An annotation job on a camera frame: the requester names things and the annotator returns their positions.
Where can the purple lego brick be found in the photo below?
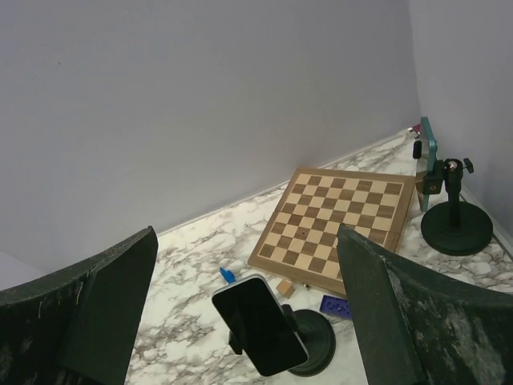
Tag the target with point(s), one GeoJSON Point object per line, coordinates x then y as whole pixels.
{"type": "Point", "coordinates": [338, 307]}

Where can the black ball-joint phone stand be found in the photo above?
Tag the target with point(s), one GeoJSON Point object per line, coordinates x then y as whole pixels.
{"type": "Point", "coordinates": [450, 225]}

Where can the wooden cube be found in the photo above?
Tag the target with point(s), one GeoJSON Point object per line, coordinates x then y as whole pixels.
{"type": "Point", "coordinates": [285, 288]}

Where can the wooden chessboard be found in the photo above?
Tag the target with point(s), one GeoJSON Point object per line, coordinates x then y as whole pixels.
{"type": "Point", "coordinates": [299, 242]}

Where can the black round-base phone stand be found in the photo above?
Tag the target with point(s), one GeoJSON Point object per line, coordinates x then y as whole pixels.
{"type": "Point", "coordinates": [317, 335]}

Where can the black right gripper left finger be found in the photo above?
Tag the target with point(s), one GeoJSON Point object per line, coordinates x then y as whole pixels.
{"type": "Point", "coordinates": [78, 325]}

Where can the black screen silver phone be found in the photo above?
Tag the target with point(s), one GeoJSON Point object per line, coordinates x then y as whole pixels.
{"type": "Point", "coordinates": [257, 322]}

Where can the blue plastic piece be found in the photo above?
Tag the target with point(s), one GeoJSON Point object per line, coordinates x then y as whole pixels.
{"type": "Point", "coordinates": [227, 275]}

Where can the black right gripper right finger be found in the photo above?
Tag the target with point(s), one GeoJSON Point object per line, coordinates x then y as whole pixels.
{"type": "Point", "coordinates": [418, 326]}

